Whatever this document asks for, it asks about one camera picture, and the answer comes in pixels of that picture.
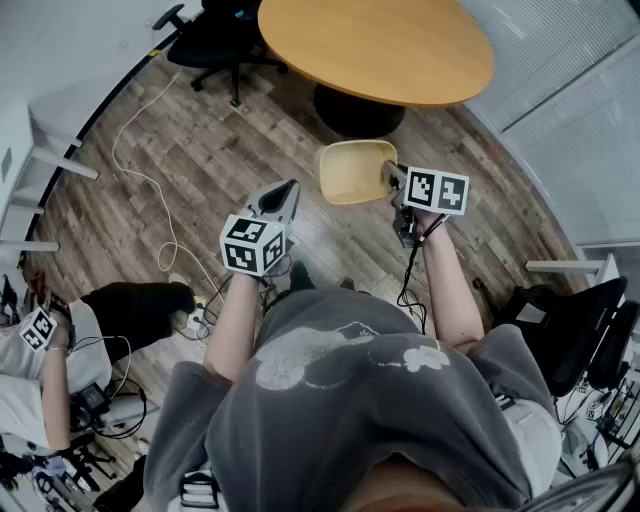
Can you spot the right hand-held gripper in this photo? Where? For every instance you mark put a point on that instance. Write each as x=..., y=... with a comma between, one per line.
x=435, y=192

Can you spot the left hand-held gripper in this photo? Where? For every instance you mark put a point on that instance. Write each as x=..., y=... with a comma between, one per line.
x=250, y=245

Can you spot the person's left forearm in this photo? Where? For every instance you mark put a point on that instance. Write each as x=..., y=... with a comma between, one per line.
x=232, y=325

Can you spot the person's right forearm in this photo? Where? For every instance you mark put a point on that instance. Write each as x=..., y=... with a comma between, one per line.
x=450, y=295

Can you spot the black round table base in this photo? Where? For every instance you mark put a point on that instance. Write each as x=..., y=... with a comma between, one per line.
x=357, y=117

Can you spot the person's black shoe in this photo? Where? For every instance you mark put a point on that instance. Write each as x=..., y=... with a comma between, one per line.
x=301, y=277

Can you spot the round wooden table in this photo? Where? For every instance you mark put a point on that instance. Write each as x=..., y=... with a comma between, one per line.
x=375, y=50

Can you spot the white power strip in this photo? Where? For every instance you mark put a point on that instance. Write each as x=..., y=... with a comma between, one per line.
x=196, y=322

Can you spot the white table leg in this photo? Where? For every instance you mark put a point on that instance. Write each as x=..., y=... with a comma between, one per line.
x=565, y=267

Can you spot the person's grey printed t-shirt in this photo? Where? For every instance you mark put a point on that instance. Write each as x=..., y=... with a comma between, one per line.
x=340, y=400

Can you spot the black mesh office chair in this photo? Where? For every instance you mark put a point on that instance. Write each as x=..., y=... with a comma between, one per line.
x=580, y=330

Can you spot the person's light grey trousers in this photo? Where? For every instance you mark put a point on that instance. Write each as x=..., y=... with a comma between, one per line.
x=535, y=440

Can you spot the white desk frame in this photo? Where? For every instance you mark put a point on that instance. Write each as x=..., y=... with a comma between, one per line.
x=47, y=160

